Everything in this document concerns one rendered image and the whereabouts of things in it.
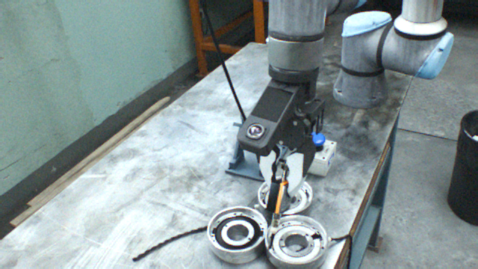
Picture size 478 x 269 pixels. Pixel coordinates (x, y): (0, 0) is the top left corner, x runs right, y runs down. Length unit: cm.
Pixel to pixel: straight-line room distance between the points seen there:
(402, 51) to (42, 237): 87
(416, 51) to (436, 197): 121
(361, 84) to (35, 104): 169
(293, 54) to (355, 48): 53
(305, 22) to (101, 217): 56
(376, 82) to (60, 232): 82
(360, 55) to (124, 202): 66
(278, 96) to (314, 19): 11
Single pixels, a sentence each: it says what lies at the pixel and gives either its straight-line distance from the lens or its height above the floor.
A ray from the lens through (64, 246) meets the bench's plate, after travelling 83.
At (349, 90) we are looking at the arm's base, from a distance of 109.
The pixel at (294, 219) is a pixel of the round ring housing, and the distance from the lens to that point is 73.
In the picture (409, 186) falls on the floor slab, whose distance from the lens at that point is 211.
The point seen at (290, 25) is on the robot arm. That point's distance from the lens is 52.
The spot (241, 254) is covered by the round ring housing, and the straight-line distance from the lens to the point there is 68.
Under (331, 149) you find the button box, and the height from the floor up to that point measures 84.
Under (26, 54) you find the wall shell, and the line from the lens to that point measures 220.
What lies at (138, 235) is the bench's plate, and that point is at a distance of 79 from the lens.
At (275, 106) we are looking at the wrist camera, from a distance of 53.
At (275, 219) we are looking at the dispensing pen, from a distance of 66.
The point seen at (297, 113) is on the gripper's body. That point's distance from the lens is 57.
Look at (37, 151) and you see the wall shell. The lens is 234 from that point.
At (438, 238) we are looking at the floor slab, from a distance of 190.
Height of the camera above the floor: 136
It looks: 34 degrees down
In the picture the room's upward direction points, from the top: 6 degrees counter-clockwise
